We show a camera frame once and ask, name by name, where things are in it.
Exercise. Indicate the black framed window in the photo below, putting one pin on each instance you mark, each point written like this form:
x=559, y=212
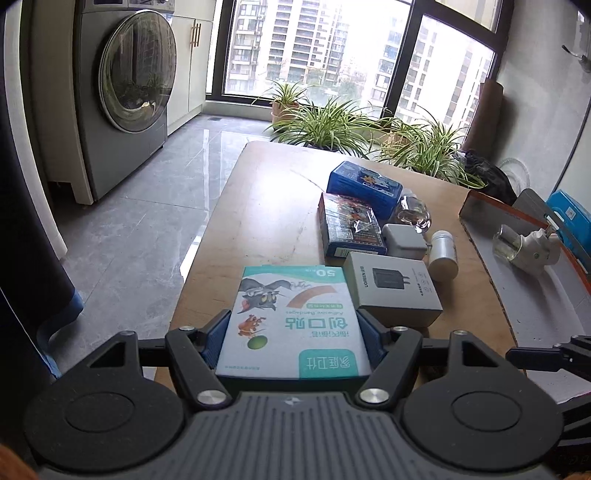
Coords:
x=397, y=50

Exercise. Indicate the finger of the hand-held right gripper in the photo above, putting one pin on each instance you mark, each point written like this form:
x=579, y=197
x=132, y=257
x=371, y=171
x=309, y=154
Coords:
x=535, y=355

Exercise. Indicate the spider plant in terracotta pot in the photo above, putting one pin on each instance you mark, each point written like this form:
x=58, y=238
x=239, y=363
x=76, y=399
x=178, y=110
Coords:
x=284, y=99

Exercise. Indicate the black bag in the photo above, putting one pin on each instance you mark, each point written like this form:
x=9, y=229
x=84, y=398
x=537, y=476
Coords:
x=489, y=177

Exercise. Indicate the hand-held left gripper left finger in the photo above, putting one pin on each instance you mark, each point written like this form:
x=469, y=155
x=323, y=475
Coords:
x=214, y=340

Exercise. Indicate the translucent round disc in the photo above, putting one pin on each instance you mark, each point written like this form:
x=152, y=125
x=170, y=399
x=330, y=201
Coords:
x=515, y=173

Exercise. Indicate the small white jar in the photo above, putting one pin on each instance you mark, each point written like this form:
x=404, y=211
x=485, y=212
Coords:
x=443, y=258

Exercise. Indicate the large spider plant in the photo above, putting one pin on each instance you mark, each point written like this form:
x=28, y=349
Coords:
x=425, y=147

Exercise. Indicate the grey charger box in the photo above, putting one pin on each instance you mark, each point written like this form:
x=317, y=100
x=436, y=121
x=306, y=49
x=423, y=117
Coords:
x=392, y=286

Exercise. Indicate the white orange cardboard box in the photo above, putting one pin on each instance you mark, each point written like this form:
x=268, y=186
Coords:
x=508, y=295

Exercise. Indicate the white teal bandage box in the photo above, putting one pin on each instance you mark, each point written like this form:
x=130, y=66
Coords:
x=286, y=323

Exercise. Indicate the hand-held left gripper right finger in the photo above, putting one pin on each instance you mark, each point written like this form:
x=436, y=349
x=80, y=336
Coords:
x=376, y=342

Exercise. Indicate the clear refill bottle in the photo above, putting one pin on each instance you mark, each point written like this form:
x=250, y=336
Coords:
x=413, y=214

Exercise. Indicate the white charger adapter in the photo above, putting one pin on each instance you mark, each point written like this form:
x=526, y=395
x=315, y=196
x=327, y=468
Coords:
x=401, y=240

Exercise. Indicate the dark red card box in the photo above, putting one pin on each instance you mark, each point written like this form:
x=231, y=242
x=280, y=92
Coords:
x=346, y=226

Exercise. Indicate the grey washing machine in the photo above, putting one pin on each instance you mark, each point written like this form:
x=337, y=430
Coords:
x=92, y=138

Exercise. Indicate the blue printed box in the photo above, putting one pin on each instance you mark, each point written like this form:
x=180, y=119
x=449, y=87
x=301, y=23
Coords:
x=360, y=182

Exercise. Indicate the white plug-in repellent device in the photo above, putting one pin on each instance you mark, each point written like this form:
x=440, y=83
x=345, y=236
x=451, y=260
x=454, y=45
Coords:
x=531, y=251

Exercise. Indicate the blue plastic stool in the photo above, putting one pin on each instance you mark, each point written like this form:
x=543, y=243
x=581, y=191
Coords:
x=572, y=217

